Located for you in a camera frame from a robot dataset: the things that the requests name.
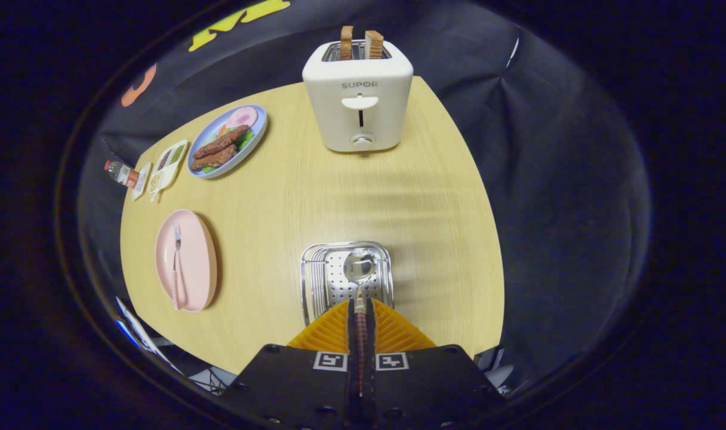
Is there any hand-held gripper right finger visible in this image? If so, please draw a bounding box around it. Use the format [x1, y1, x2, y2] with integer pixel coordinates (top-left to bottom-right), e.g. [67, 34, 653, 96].
[361, 297, 507, 430]

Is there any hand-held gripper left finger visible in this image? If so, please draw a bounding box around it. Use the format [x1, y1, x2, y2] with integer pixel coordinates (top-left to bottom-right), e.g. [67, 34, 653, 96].
[223, 299, 362, 430]

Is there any spoon with checked handle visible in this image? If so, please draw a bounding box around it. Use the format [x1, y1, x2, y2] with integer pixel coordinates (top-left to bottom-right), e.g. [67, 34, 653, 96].
[343, 249, 377, 398]

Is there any fork with checked handle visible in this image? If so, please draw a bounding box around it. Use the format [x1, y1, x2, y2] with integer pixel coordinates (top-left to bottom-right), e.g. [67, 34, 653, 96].
[171, 224, 183, 311]

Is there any pink plate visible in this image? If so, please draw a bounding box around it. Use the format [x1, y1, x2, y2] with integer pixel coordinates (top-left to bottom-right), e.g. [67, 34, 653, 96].
[155, 209, 218, 313]

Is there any white and blue equipment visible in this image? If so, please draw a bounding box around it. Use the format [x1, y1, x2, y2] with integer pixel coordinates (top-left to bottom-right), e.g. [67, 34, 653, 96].
[115, 297, 182, 374]

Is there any white toaster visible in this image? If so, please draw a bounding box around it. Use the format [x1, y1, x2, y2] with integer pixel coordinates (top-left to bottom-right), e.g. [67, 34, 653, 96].
[302, 39, 414, 153]

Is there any brown grilled sausage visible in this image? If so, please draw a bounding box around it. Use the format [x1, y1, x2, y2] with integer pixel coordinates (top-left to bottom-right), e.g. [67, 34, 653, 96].
[193, 124, 250, 159]
[190, 145, 237, 171]

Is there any green lettuce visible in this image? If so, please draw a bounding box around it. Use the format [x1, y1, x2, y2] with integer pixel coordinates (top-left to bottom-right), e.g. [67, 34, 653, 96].
[203, 125, 256, 174]

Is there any blue plate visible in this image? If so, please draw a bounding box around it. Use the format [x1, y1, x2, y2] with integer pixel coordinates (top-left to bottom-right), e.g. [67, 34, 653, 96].
[186, 104, 268, 179]

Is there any white divided condiment dish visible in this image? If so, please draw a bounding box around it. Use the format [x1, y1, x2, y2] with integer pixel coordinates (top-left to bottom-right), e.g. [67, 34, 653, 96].
[147, 139, 189, 202]

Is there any pink ham slice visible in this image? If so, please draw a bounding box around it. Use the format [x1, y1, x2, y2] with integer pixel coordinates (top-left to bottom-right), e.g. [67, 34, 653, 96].
[225, 107, 259, 130]

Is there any small white square tray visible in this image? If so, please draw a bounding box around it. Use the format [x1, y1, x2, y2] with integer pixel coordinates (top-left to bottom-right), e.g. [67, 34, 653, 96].
[131, 162, 152, 201]

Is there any clear bottle red cap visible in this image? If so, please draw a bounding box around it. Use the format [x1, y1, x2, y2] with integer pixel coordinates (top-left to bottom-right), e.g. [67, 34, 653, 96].
[104, 159, 140, 189]

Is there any metal wire basket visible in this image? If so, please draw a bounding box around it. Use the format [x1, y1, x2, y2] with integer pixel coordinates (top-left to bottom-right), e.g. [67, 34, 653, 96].
[300, 241, 395, 326]

